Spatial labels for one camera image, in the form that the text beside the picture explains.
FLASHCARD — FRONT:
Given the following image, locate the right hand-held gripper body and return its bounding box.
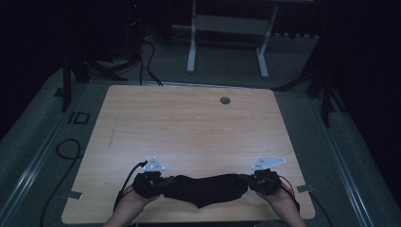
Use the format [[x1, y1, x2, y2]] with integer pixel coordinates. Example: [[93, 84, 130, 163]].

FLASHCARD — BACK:
[[248, 156, 287, 196]]

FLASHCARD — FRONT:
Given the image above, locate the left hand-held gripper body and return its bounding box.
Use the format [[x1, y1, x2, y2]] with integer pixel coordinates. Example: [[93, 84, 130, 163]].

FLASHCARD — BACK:
[[131, 156, 166, 200]]

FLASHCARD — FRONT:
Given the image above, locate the black cloth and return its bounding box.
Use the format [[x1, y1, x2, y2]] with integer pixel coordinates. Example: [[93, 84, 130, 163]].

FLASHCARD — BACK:
[[163, 173, 251, 209]]

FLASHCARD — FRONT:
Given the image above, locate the person's left hand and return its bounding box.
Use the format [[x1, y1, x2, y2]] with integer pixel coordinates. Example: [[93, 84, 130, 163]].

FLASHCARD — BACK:
[[121, 186, 160, 212]]

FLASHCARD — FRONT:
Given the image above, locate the person's right hand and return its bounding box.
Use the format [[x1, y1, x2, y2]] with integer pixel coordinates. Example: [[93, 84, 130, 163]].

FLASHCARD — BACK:
[[255, 185, 297, 213]]

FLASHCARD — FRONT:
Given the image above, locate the grey tape piece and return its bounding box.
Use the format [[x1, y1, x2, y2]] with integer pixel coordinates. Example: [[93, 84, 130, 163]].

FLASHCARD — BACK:
[[65, 190, 84, 201], [296, 183, 315, 194]]

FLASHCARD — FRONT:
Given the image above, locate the black floor tape marking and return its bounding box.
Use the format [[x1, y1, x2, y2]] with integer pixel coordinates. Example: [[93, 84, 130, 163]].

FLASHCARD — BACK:
[[67, 111, 92, 126]]

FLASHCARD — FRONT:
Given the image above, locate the black metal stand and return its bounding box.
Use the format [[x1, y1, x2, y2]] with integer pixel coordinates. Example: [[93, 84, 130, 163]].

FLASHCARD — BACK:
[[273, 61, 348, 128], [61, 51, 140, 114]]

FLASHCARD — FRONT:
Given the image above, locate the left hand-held gripper cable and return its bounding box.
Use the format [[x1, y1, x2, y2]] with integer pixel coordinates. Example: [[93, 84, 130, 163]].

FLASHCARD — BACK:
[[113, 160, 148, 212]]

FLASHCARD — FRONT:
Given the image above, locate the hand-held gripper cable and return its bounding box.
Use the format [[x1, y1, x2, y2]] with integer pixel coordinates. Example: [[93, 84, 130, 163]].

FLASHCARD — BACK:
[[277, 174, 333, 227], [113, 160, 148, 212]]

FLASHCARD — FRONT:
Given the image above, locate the right hand-held gripper cable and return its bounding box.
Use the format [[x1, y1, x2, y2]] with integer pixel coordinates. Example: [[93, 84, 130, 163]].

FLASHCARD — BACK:
[[277, 174, 333, 227]]

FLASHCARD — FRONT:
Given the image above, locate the metal floor rail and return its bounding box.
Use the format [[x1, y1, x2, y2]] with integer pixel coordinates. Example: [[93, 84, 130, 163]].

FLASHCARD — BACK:
[[0, 79, 110, 223], [310, 93, 376, 227]]

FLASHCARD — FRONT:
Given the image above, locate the black floor cable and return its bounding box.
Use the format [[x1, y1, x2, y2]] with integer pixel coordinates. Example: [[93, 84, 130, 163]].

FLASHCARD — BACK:
[[39, 138, 83, 227], [137, 37, 165, 87]]

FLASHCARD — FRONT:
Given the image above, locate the white desk frame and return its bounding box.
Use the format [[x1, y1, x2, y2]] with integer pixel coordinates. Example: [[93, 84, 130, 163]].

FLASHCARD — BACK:
[[186, 0, 280, 79]]

